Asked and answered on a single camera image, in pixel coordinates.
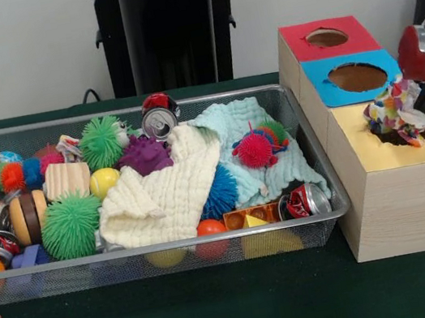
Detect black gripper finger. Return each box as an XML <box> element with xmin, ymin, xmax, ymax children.
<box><xmin>409</xmin><ymin>82</ymin><xmax>425</xmax><ymax>116</ymax></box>

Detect colourful patterned cloth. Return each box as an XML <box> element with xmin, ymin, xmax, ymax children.
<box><xmin>357</xmin><ymin>70</ymin><xmax>425</xmax><ymax>157</ymax></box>

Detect wooden box three holes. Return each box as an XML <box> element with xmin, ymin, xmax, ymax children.
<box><xmin>270</xmin><ymin>1</ymin><xmax>425</xmax><ymax>272</ymax></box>

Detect crushed red soda can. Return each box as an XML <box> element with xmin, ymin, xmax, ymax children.
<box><xmin>273</xmin><ymin>178</ymin><xmax>333</xmax><ymax>222</ymax></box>

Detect pink spiky rubber toy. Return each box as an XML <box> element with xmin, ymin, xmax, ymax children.
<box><xmin>226</xmin><ymin>115</ymin><xmax>294</xmax><ymax>173</ymax></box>

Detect mint waffle cloth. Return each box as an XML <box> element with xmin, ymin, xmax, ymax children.
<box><xmin>186</xmin><ymin>86</ymin><xmax>331</xmax><ymax>216</ymax></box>

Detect uncrushed red soda can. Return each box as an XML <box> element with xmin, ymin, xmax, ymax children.
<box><xmin>135</xmin><ymin>89</ymin><xmax>185</xmax><ymax>143</ymax></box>

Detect cream waffle cloth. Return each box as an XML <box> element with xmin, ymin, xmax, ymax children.
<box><xmin>84</xmin><ymin>118</ymin><xmax>238</xmax><ymax>254</ymax></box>

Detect purple spiky rubber toy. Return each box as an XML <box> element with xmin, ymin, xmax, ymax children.
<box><xmin>112</xmin><ymin>128</ymin><xmax>177</xmax><ymax>180</ymax></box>

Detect dark green table cloth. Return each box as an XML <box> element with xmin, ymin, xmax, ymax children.
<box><xmin>0</xmin><ymin>42</ymin><xmax>425</xmax><ymax>318</ymax></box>

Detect green puffer toy white face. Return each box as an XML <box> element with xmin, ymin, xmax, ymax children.
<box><xmin>74</xmin><ymin>112</ymin><xmax>134</xmax><ymax>173</ymax></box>

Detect plain green puffer ball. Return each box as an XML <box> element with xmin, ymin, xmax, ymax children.
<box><xmin>34</xmin><ymin>187</ymin><xmax>110</xmax><ymax>264</ymax></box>

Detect multicoloured fuzzy caterpillar toy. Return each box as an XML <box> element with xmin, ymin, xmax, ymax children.
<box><xmin>0</xmin><ymin>149</ymin><xmax>69</xmax><ymax>194</ymax></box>

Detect wooden toy burger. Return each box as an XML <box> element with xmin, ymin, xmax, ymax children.
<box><xmin>6</xmin><ymin>187</ymin><xmax>54</xmax><ymax>248</ymax></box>

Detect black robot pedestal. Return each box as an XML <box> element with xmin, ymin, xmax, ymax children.
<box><xmin>79</xmin><ymin>0</ymin><xmax>267</xmax><ymax>104</ymax></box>

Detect black cable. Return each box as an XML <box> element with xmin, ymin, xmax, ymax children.
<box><xmin>79</xmin><ymin>86</ymin><xmax>101</xmax><ymax>105</ymax></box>

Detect silver wire mesh bin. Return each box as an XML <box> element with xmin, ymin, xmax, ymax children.
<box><xmin>0</xmin><ymin>72</ymin><xmax>360</xmax><ymax>307</ymax></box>

